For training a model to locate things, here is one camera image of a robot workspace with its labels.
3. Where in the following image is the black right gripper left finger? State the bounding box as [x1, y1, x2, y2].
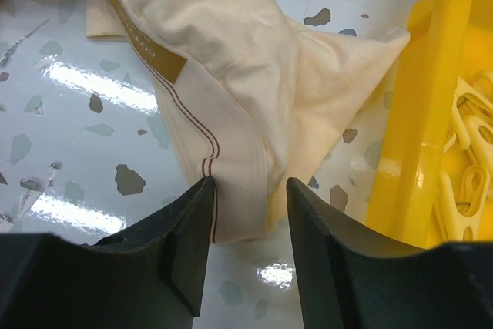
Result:
[1, 177, 215, 328]

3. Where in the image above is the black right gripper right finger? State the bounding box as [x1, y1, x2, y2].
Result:
[287, 178, 492, 328]

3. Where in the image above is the cream underwear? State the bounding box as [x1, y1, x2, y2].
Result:
[102, 0, 410, 243]

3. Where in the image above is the pile of cream clothespins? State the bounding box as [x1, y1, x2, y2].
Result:
[433, 70, 492, 242]

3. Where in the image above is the yellow plastic tray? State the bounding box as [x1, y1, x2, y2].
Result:
[365, 0, 492, 248]

